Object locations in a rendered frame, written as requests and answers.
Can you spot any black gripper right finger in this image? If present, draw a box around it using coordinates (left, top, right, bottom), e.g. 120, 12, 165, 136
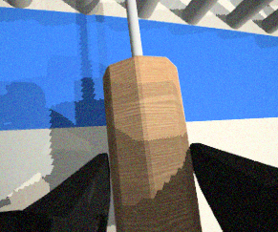
190, 142, 278, 232

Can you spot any blue flat strip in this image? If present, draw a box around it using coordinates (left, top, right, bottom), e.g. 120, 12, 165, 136
0, 7, 278, 131

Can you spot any wooden-handled tool with grey metal shaft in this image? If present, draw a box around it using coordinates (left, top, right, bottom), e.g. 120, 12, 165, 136
102, 0, 203, 232

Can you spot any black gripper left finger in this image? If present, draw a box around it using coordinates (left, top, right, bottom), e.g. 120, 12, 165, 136
0, 153, 110, 232

